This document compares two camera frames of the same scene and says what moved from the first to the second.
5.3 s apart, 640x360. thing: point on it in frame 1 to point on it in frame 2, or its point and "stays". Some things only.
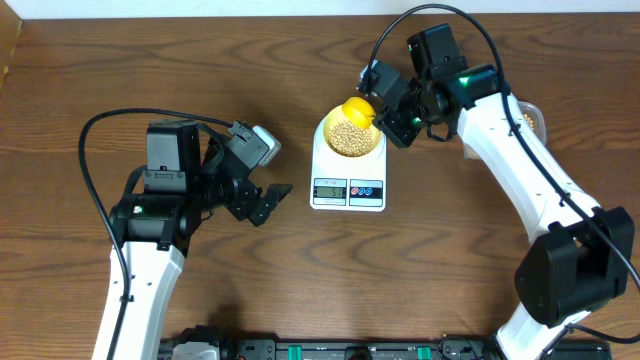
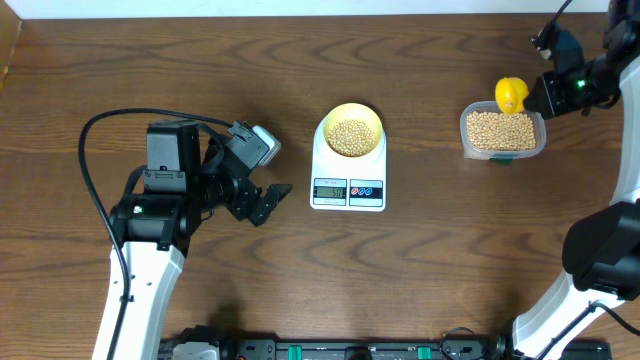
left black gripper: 248,192 stays
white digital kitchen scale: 342,183 stays
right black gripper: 402,137 to 553,105
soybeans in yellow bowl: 349,140 stays
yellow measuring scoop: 359,111 to 510,94
